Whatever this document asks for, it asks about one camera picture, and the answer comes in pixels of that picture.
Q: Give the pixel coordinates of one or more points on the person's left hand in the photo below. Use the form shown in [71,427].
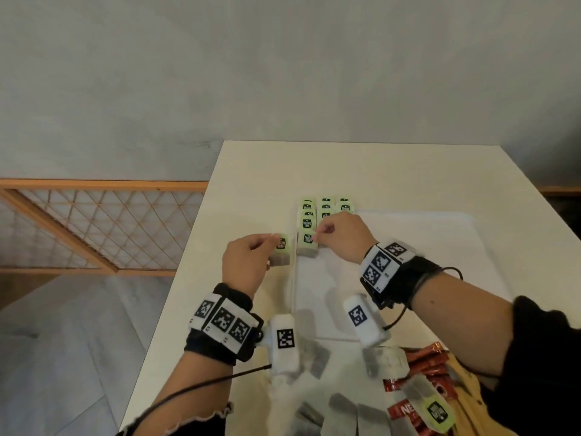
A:
[245,263]

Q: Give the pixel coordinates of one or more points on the person's right hand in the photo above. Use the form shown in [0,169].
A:
[347,236]

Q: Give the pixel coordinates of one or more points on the white tea bag green tag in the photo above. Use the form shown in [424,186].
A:
[281,249]
[306,245]

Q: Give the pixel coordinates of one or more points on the rows of laid tea bags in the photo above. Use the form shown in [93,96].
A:
[317,208]

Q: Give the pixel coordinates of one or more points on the white tray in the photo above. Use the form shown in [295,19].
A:
[431,240]

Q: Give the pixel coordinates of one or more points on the pile of tea bags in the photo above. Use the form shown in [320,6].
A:
[381,360]

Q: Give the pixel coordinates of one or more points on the pile of red coffee sachets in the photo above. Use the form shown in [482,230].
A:
[426,358]

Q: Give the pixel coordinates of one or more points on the pile of brown sugar packets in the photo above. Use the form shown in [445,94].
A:
[472,404]

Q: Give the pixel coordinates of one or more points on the person's right forearm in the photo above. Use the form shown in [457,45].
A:
[467,322]

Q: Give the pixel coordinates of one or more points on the person's black top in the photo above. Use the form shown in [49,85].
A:
[540,358]

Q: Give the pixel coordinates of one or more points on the black left wristband marker tags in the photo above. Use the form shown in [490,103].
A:
[222,322]

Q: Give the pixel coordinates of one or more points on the wooden lattice screen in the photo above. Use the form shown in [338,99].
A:
[91,185]

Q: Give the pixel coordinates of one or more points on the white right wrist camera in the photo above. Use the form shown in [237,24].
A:
[363,320]

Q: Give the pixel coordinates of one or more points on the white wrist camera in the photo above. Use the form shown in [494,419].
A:
[363,320]
[285,342]

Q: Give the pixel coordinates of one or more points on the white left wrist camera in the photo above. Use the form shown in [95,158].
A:
[285,342]

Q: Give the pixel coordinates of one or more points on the wooden wall rail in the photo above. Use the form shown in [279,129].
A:
[560,191]

